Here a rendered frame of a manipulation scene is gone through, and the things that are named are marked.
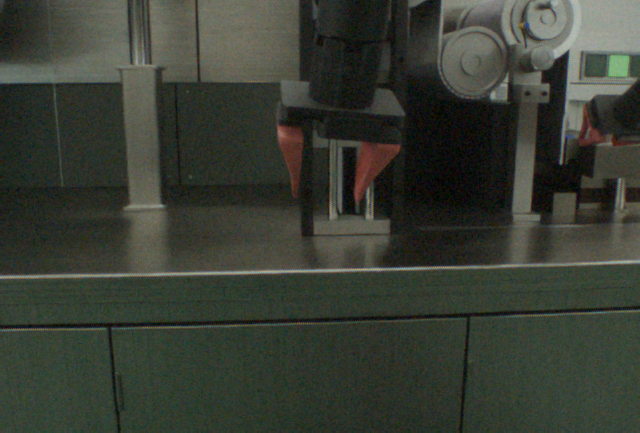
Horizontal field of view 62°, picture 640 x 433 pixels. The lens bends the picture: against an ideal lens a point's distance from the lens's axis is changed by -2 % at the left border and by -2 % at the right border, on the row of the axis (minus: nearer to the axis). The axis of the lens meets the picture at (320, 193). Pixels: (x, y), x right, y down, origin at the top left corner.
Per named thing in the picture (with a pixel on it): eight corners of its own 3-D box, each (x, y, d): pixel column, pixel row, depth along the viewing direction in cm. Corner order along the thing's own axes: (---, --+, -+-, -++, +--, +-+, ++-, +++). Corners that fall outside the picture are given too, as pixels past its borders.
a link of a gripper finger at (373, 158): (303, 178, 54) (314, 88, 50) (373, 182, 55) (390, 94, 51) (307, 214, 49) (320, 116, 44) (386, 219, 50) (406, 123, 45)
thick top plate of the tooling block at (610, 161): (593, 178, 97) (596, 145, 96) (504, 152, 136) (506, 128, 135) (673, 177, 98) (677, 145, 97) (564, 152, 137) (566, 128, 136)
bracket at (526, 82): (513, 223, 94) (525, 41, 88) (499, 214, 100) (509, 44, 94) (541, 222, 94) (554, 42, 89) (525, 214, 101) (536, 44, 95)
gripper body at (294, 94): (278, 98, 50) (286, 16, 46) (387, 108, 51) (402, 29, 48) (280, 127, 44) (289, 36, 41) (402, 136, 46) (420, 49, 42)
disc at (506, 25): (552, 77, 97) (486, 33, 94) (551, 77, 97) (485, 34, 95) (596, 4, 95) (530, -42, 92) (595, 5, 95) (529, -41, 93)
